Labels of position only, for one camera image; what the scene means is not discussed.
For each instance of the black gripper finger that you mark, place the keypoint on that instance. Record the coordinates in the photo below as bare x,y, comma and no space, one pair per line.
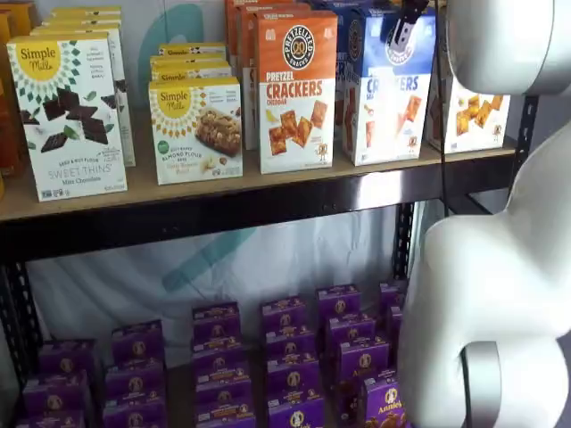
407,27

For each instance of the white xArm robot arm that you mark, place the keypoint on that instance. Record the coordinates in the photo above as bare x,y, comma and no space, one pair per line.
490,276

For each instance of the blue white pretzel crackers box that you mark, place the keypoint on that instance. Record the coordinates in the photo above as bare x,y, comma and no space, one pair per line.
341,35
388,120

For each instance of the yellow white pretzel crackers box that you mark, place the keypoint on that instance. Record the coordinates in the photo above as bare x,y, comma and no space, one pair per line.
477,120

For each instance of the orange pretzel crackers box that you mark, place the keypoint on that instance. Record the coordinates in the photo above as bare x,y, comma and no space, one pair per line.
248,107
231,27
296,98

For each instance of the Simple Mills almond bars box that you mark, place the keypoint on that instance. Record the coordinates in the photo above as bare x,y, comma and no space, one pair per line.
196,134
192,49
192,69

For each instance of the purple Annie's snack box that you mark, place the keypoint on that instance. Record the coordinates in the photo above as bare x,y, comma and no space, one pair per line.
217,323
365,361
352,334
226,414
135,417
296,414
138,343
53,420
284,316
67,359
390,296
55,397
293,379
218,354
135,383
381,405
340,305
291,345
223,388
394,321

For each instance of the wooden shelf board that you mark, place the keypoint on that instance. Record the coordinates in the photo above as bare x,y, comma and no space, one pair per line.
143,187

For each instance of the black metal wood shelf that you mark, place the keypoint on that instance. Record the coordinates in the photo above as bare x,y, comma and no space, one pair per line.
134,276

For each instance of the dark orange snack box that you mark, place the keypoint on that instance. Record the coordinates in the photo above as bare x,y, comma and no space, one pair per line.
9,111
22,18

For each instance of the black metal shelf frame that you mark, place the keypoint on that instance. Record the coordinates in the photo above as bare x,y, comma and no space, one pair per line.
178,223

